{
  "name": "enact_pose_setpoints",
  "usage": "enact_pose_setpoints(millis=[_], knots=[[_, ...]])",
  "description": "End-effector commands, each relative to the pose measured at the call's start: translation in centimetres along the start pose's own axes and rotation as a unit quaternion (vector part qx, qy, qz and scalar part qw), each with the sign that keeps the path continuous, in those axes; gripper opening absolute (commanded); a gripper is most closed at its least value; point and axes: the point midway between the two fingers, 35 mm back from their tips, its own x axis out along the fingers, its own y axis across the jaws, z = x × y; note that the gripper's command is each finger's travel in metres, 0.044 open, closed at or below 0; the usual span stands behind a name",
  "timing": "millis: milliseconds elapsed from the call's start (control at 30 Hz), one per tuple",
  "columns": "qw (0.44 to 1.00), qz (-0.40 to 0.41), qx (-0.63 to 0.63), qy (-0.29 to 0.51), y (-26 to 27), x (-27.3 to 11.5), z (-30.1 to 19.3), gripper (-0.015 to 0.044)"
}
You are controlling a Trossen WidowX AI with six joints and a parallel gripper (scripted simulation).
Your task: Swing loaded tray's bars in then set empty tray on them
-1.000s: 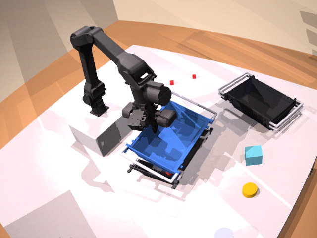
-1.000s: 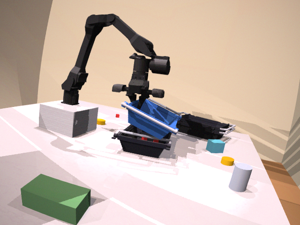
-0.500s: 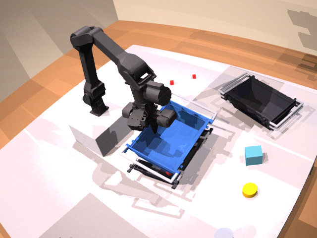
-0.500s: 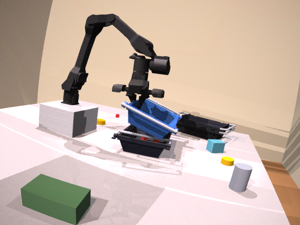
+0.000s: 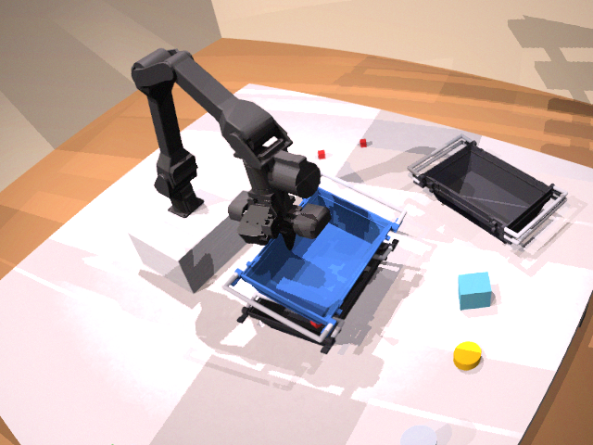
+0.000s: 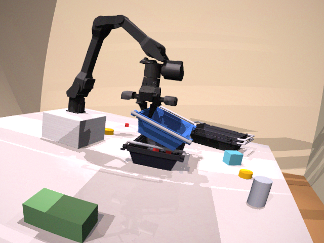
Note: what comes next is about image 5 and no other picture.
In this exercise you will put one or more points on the light blue block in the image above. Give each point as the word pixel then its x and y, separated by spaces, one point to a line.
pixel 474 290

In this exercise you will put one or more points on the grey cylinder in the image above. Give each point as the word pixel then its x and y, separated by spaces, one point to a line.
pixel 418 435

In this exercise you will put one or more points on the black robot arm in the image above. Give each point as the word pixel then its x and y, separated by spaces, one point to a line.
pixel 244 125

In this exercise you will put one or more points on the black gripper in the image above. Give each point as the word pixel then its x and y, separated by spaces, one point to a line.
pixel 307 222

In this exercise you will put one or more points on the yellow short cylinder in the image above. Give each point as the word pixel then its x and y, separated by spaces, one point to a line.
pixel 467 355

